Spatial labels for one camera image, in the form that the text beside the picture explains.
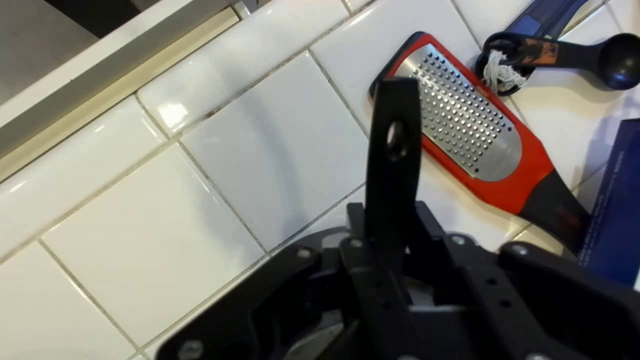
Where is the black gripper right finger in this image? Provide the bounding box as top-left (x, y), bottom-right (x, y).
top-left (407, 201), bottom-right (640, 360)

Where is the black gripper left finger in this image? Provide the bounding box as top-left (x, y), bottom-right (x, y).
top-left (156, 202), bottom-right (411, 360)

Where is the white open counter drawer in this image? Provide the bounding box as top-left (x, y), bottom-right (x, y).
top-left (0, 0), bottom-right (257, 185)

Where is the red handled metal grater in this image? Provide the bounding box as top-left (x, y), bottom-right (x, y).
top-left (368, 30), bottom-right (594, 257)

